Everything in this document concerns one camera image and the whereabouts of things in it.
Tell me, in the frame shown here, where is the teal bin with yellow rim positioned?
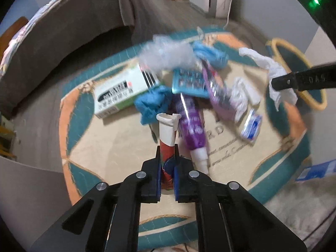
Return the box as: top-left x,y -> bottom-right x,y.
265,38 -> 328,111

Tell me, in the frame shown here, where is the wooden headboard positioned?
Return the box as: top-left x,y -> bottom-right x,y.
0,16 -> 29,61

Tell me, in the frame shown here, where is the clear plastic bag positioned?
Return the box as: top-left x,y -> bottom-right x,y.
138,34 -> 197,74

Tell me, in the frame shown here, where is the light blue face mask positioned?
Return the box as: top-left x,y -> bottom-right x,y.
193,42 -> 229,70

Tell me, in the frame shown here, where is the blue blister pack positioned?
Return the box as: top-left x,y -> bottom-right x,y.
171,68 -> 210,97

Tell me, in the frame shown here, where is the red and white tube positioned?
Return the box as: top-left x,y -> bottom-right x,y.
156,113 -> 181,191

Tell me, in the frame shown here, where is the crumpled blue glove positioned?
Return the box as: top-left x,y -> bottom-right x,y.
134,85 -> 174,126

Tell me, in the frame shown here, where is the printed teal and orange mat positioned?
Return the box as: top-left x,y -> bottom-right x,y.
60,26 -> 311,251

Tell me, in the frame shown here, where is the crumpled white wrapper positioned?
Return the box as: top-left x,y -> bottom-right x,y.
231,77 -> 261,122

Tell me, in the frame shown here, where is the blue packet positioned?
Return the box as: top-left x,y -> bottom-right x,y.
295,159 -> 336,183

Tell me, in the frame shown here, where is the floral bed sheet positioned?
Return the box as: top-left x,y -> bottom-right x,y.
0,0 -> 118,69

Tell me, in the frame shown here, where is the white cable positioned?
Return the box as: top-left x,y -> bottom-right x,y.
223,0 -> 235,29

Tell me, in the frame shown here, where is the white tissue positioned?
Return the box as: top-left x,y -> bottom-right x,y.
238,47 -> 298,112

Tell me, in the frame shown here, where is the grey bed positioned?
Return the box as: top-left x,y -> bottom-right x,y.
0,0 -> 137,118

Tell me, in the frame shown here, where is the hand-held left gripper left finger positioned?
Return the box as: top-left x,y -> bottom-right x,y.
30,146 -> 162,252

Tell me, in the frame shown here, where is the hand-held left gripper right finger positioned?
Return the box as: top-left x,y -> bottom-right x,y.
173,144 -> 307,252

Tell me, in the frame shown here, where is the purple foil packet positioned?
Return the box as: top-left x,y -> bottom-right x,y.
202,60 -> 237,122

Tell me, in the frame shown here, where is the white fluffy rug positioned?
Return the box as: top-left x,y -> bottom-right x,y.
262,173 -> 336,242

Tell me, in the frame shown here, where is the small blue white sachet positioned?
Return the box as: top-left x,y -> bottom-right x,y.
240,109 -> 263,145

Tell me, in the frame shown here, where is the white medicine box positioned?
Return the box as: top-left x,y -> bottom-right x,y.
93,64 -> 162,120

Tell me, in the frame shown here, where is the purple tube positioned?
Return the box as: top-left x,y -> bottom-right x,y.
172,92 -> 210,175

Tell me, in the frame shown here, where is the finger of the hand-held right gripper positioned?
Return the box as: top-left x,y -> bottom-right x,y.
271,63 -> 336,92

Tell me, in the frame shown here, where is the wooden shelf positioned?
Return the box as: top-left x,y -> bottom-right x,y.
0,115 -> 17,162

